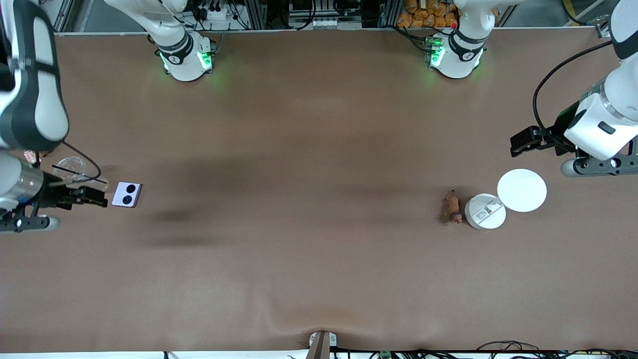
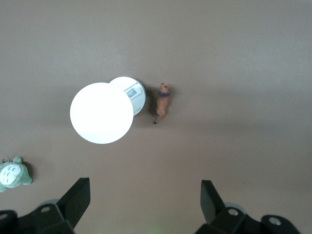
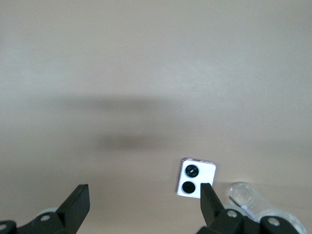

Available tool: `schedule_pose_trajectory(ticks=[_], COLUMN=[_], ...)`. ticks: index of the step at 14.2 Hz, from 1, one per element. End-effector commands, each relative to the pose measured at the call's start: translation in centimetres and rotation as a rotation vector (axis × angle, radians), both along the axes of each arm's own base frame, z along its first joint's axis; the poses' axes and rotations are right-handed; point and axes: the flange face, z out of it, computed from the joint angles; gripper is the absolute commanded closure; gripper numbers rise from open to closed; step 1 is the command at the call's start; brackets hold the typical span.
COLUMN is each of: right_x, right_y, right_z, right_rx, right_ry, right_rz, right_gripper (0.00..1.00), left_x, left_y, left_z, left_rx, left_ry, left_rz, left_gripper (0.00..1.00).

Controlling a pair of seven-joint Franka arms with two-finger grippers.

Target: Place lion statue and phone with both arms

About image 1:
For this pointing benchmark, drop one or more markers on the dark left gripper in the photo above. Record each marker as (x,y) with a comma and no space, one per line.
(561,124)

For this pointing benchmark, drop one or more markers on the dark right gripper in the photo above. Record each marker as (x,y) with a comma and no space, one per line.
(52,194)

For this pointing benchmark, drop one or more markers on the purple flip phone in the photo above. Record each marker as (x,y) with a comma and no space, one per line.
(119,197)

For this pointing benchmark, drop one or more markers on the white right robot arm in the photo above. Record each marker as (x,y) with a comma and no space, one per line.
(35,99)

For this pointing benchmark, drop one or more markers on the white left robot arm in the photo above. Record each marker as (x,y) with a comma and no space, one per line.
(603,124)

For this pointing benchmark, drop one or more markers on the black drinking straw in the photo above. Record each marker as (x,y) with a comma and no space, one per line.
(75,172)

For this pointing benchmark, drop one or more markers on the clear plastic cup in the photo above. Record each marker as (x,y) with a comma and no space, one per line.
(70,167)

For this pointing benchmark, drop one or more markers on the white round flat disc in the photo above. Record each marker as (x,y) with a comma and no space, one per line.
(522,190)

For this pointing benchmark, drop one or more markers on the white round container with label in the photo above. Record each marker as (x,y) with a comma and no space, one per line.
(481,215)

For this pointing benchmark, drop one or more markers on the orange packaged snacks pile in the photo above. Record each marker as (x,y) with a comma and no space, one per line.
(423,15)

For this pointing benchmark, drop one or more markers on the white power strip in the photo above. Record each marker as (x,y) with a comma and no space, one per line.
(217,12)

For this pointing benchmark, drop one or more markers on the brown table cover mat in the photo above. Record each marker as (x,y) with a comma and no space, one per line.
(319,259)

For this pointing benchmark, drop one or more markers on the metal table clamp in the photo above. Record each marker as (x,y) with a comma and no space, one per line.
(321,346)

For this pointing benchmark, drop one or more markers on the aluminium corner bracket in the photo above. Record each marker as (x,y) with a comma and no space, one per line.
(599,25)

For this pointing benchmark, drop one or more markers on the aluminium table edge rail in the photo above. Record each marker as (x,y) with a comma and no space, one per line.
(299,31)

